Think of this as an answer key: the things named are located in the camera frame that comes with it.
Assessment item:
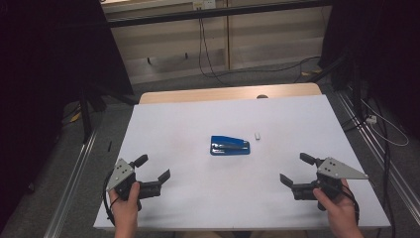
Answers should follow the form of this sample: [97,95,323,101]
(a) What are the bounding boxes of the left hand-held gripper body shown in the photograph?
[106,158,162,201]

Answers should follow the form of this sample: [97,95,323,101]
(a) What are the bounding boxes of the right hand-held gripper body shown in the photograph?
[291,157,369,201]

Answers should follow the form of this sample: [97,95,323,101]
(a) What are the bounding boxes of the blue stapler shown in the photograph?
[209,135,252,157]

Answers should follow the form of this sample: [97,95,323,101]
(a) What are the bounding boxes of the person's left hand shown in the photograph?
[108,181,142,227]

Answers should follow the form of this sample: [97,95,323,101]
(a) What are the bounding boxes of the person's right hand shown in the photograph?
[312,178,360,229]

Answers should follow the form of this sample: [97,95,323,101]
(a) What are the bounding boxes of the white table cover board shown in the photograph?
[93,94,391,231]

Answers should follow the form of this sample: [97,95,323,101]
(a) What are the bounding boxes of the black metal stand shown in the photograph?
[78,83,108,144]
[306,49,365,113]

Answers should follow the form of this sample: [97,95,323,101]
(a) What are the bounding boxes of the yellow floor tape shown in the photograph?
[300,68,323,77]

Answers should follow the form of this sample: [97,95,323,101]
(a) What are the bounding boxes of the wooden table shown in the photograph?
[138,82,323,105]

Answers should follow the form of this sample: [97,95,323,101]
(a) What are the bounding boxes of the black curtain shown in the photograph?
[0,0,135,222]
[318,0,420,140]

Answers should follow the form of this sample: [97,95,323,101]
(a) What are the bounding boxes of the black horizontal bar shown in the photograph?
[106,0,333,29]

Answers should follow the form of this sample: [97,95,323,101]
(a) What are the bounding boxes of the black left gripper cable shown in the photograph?
[102,172,117,227]

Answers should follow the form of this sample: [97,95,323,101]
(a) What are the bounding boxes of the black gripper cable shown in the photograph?
[341,184,361,226]
[102,172,117,227]

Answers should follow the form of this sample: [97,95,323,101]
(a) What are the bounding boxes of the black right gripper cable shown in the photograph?
[341,184,361,226]

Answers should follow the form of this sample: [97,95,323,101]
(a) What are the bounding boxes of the aluminium floor rail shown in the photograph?
[44,129,99,238]
[336,89,420,226]

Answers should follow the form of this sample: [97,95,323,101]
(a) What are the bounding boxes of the white cable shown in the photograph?
[361,98,410,148]

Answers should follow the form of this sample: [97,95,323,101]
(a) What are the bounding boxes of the black floor cable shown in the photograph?
[211,55,322,83]

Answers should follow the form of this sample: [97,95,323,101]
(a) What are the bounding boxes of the black hanging wall cable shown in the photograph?
[197,8,232,87]

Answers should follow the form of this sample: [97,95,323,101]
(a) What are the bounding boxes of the white wall socket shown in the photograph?
[192,0,218,11]

